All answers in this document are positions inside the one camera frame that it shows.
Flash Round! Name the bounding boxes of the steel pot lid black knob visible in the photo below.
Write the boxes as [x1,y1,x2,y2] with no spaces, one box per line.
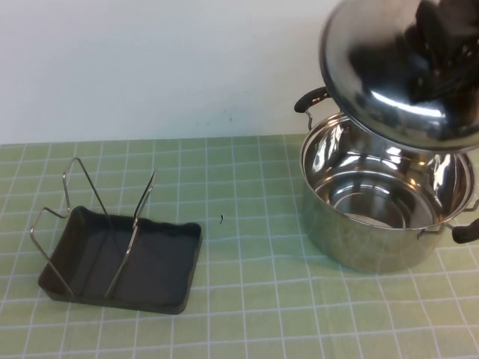
[320,0,479,153]

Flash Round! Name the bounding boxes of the metal wire lid rack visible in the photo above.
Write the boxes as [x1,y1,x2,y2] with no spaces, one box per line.
[29,156,160,300]

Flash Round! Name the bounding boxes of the black rectangular drip tray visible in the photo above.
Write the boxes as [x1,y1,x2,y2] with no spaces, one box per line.
[37,204,204,314]

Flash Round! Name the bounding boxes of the stainless steel cooking pot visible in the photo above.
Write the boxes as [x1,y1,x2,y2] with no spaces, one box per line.
[293,85,479,272]

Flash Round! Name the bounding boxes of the green checkered tablecloth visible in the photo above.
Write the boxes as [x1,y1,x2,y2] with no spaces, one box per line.
[0,132,479,359]

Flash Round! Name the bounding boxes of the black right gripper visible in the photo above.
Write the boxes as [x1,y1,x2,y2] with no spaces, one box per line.
[408,0,479,104]

